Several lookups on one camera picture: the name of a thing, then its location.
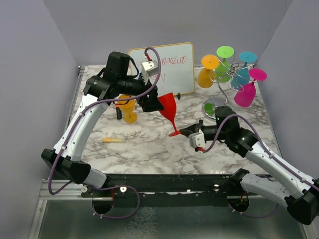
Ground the red wine glass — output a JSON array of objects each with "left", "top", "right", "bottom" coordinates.
[{"left": 158, "top": 93, "right": 181, "bottom": 137}]

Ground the yellow wine glass front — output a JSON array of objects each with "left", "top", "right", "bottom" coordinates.
[{"left": 117, "top": 100, "right": 137, "bottom": 123}]

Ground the yellow wine glass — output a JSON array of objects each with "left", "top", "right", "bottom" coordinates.
[
  {"left": 117, "top": 100, "right": 137, "bottom": 123},
  {"left": 197, "top": 54, "right": 219, "bottom": 88}
]

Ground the pink wine glass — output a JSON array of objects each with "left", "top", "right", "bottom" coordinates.
[{"left": 234, "top": 68, "right": 268, "bottom": 108}]

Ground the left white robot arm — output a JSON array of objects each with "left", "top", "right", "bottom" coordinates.
[{"left": 41, "top": 51, "right": 164, "bottom": 197}]

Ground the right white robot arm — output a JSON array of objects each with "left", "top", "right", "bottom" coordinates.
[{"left": 180, "top": 106, "right": 319, "bottom": 225}]

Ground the yellow wine glass left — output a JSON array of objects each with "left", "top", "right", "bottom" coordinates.
[{"left": 197, "top": 54, "right": 219, "bottom": 88}]

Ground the chrome wine glass rack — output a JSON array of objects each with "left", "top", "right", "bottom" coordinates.
[{"left": 201, "top": 62, "right": 257, "bottom": 121}]

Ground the green wine glass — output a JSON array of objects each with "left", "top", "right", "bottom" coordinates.
[{"left": 215, "top": 45, "right": 235, "bottom": 83}]

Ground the blue wine glass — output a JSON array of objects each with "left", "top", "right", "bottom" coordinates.
[{"left": 231, "top": 51, "right": 257, "bottom": 91}]

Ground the yellow framed whiteboard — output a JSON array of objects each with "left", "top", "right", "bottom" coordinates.
[{"left": 128, "top": 42, "right": 195, "bottom": 95}]

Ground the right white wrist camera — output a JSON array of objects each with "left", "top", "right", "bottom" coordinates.
[{"left": 188, "top": 132, "right": 205, "bottom": 148}]

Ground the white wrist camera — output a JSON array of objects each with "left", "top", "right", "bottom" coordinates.
[
  {"left": 188, "top": 132, "right": 205, "bottom": 148},
  {"left": 141, "top": 60, "right": 159, "bottom": 83}
]

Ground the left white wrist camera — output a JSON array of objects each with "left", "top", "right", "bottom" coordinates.
[{"left": 141, "top": 60, "right": 159, "bottom": 83}]

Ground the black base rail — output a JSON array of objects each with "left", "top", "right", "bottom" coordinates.
[{"left": 81, "top": 174, "right": 245, "bottom": 208}]

